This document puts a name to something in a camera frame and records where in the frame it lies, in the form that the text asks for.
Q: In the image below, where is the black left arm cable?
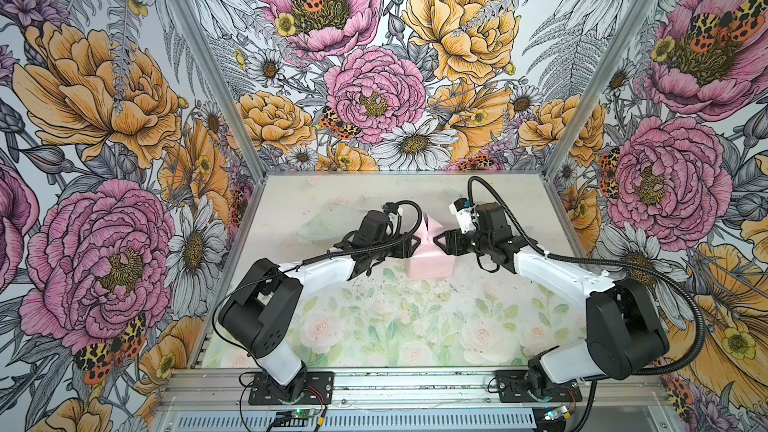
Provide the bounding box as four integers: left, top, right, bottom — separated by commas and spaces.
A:
211, 199, 426, 338

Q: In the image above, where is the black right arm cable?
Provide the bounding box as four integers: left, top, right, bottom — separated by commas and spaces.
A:
465, 175, 707, 432

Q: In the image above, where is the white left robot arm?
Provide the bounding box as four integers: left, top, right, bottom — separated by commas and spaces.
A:
213, 200, 424, 392

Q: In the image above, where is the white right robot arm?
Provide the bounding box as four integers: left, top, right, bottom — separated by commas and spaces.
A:
436, 198, 669, 385

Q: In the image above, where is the purple wrapping paper sheet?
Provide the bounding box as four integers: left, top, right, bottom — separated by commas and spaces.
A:
406, 215, 455, 281

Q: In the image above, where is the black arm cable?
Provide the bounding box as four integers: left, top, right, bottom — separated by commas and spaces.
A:
211, 199, 426, 338
465, 175, 707, 432

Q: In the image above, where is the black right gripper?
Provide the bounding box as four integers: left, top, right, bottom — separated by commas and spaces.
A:
432, 228, 493, 256

